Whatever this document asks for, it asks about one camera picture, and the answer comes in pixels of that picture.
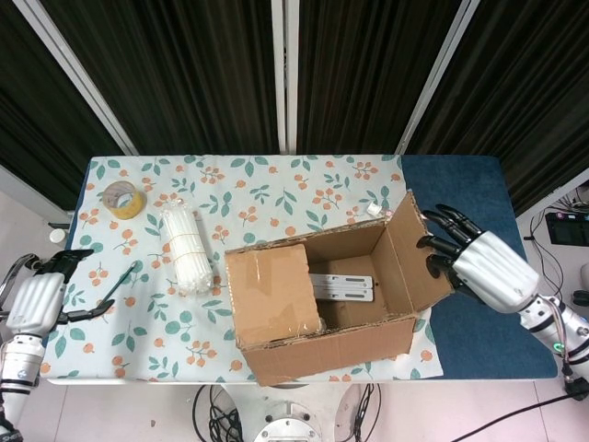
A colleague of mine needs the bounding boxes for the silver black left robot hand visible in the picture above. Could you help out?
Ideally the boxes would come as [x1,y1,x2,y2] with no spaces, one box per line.
[6,248,117,334]

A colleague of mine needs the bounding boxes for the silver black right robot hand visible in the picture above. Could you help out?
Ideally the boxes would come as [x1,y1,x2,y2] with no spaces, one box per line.
[415,204,540,315]

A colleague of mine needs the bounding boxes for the brown cardboard shipping box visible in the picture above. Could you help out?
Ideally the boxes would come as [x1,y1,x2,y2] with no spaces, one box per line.
[223,189,456,389]

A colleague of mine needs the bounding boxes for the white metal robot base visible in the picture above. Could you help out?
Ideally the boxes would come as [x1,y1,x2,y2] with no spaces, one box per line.
[220,382,370,442]

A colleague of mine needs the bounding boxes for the chrome chair leg with caster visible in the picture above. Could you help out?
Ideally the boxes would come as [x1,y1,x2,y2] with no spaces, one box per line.
[0,251,43,296]

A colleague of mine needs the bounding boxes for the dark blue table mat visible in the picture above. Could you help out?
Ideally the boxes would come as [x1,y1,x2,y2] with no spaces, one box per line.
[401,154,560,381]

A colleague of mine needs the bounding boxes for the black electronic device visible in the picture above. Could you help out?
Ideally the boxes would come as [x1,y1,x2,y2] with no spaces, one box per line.
[544,210,589,246]

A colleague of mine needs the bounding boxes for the dark green pen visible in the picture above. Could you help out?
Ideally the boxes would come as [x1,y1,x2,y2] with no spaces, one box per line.
[98,260,142,308]

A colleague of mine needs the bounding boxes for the yellow packing tape roll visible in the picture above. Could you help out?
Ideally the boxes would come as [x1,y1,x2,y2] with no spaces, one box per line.
[101,180,148,220]

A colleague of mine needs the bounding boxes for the grey flat metal bar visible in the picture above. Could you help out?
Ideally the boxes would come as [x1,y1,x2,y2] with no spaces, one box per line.
[308,272,375,290]
[312,285,377,306]

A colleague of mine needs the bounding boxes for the bundled white straws pack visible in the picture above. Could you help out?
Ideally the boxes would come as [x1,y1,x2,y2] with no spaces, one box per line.
[159,201,216,297]

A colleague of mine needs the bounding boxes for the black pleated curtain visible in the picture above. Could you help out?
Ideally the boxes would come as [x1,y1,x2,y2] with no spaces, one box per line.
[296,0,467,157]
[40,0,283,157]
[406,0,589,215]
[0,0,126,211]

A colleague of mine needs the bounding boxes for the orange fruit leaf tablecloth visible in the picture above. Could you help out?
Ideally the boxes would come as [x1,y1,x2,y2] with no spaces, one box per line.
[38,154,446,384]

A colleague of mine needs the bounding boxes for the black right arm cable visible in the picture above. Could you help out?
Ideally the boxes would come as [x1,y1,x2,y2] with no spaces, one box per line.
[457,362,589,442]

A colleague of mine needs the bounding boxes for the white slanted frame post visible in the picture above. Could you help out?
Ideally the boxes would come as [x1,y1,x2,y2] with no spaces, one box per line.
[7,0,140,157]
[394,0,483,157]

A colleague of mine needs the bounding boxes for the black floor cable bundle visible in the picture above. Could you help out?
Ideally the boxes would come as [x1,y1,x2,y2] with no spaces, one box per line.
[191,382,248,442]

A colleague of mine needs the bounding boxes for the white upright frame post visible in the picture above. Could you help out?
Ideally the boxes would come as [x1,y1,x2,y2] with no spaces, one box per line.
[270,0,300,156]

